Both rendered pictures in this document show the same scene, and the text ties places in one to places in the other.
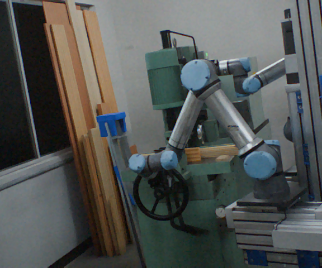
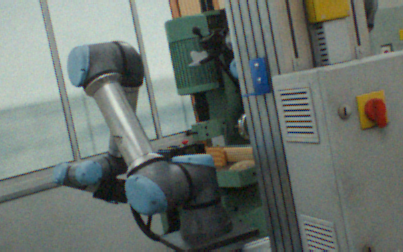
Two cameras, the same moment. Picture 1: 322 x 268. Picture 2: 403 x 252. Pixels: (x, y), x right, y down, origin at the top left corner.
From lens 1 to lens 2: 146 cm
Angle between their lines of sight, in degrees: 30
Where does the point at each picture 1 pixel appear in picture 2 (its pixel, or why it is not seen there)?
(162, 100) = (180, 83)
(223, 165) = (233, 176)
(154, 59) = (168, 30)
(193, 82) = (73, 76)
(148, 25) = not seen: outside the picture
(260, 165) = (138, 195)
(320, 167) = (268, 202)
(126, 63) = not seen: hidden behind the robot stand
